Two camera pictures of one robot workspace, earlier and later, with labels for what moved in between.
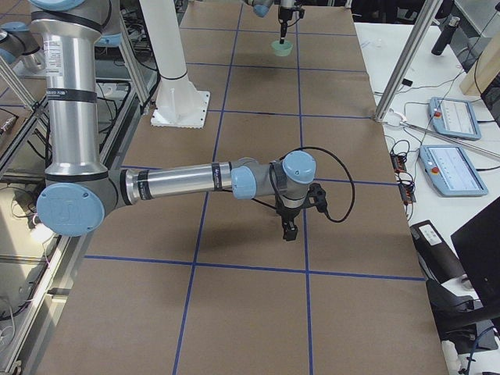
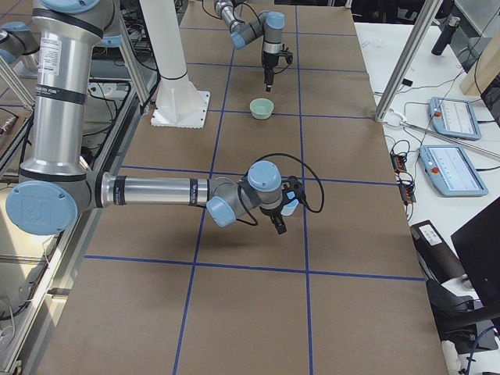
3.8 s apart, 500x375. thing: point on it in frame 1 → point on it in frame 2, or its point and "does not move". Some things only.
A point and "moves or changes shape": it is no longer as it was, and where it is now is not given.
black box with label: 437,260 does not move
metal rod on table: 448,138 does not move
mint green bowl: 282,50 moves or changes shape
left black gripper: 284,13 → 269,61
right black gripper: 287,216 → 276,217
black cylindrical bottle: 444,36 does not move
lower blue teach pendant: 450,171 does not move
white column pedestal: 179,103 does not move
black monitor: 477,248 does not move
